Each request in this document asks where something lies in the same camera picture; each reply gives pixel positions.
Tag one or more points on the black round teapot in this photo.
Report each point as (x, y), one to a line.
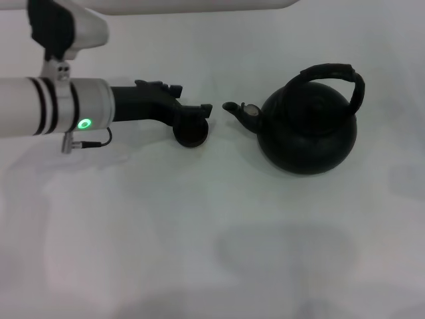
(308, 139)

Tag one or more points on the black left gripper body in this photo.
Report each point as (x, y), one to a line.
(139, 106)

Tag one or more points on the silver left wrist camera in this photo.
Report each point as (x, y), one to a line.
(83, 30)

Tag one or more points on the small black teacup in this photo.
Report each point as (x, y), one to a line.
(191, 138)

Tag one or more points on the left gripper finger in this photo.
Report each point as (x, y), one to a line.
(159, 87)
(196, 112)

